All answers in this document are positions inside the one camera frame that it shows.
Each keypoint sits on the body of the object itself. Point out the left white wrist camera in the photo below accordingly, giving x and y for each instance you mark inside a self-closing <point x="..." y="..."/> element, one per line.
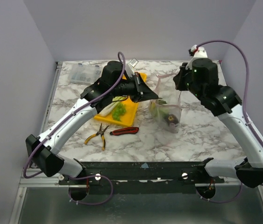
<point x="129" y="67"/>

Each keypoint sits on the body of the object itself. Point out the red black utility knife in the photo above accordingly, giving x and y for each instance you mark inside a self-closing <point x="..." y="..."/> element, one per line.
<point x="123" y="131"/>

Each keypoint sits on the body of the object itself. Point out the dark red toy beet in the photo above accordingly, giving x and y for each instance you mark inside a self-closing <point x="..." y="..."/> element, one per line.
<point x="171" y="119"/>

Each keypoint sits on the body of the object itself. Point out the yellow plastic tray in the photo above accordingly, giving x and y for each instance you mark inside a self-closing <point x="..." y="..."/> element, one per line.
<point x="125" y="120"/>

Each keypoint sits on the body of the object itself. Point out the toy celery bunch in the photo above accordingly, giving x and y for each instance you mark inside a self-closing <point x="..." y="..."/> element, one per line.
<point x="108" y="109"/>

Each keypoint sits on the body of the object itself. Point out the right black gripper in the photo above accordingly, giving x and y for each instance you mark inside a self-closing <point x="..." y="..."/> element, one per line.
<point x="179" y="79"/>

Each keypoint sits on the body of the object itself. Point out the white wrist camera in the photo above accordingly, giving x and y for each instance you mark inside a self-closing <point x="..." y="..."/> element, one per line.
<point x="196" y="53"/>
<point x="129" y="67"/>

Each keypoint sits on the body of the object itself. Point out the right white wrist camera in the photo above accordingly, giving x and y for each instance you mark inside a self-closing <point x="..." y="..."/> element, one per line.
<point x="196" y="53"/>

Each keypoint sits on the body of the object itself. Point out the green toy grapes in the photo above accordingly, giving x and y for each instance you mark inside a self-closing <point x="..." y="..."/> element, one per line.
<point x="118" y="112"/>

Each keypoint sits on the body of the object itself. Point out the clear zip top bag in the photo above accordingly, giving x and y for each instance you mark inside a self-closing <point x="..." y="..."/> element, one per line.
<point x="165" y="89"/>

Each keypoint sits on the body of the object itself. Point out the clear plastic screw box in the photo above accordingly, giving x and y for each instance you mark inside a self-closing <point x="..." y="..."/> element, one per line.
<point x="84" y="74"/>

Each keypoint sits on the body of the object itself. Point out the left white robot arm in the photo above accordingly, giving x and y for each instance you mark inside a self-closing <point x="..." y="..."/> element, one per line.
<point x="44" y="149"/>

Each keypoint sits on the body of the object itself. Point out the black metal base rail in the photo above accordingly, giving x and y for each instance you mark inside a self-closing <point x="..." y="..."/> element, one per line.
<point x="98" y="178"/>

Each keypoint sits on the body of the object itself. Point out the aluminium extrusion frame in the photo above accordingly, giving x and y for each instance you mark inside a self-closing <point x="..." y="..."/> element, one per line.
<point x="39" y="181"/>

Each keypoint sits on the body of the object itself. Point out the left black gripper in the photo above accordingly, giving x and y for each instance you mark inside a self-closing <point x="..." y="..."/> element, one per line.
<point x="145" y="93"/>

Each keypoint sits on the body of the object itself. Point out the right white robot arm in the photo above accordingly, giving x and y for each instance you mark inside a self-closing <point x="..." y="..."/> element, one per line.
<point x="226" y="105"/>

